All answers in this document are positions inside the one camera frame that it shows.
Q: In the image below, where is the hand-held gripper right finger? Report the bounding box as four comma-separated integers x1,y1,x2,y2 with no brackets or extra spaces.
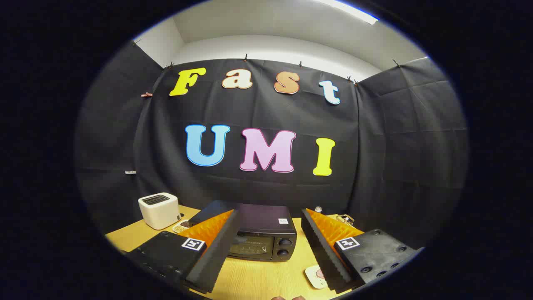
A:
301,208,425,292

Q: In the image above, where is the white toaster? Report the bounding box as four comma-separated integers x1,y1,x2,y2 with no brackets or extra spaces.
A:
138,192,181,230

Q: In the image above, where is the black toaster oven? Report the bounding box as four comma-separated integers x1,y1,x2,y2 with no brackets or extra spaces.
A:
188,200,298,262

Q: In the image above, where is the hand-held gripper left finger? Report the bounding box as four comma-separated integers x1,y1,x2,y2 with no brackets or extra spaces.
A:
125,210,240,294

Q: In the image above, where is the cream food tray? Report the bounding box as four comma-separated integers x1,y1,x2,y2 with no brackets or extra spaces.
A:
305,265,329,290

